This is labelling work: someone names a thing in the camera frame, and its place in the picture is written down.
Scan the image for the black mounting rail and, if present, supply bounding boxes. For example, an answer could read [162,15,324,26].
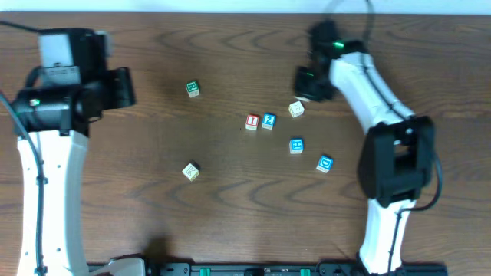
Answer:
[87,253,450,276]

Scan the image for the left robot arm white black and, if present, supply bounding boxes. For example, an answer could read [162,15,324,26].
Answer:
[8,28,135,275]

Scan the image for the cream wooden block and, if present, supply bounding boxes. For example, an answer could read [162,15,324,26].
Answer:
[288,100,305,118]

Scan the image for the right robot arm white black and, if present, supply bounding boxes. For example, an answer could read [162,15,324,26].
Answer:
[293,20,447,275]

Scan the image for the blue number 2 block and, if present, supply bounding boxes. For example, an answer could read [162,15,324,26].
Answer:
[262,113,276,130]

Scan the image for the blue letter D block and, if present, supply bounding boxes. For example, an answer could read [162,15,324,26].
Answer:
[316,156,333,173]

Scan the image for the green letter block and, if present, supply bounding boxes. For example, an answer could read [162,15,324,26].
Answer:
[186,80,200,98]

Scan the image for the cream block with K drawing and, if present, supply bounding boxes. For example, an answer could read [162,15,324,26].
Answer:
[182,162,199,182]

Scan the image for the blue letter H block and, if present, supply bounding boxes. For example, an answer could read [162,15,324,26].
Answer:
[289,138,304,154]

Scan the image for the red letter I block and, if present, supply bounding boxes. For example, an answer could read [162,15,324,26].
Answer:
[245,114,260,131]

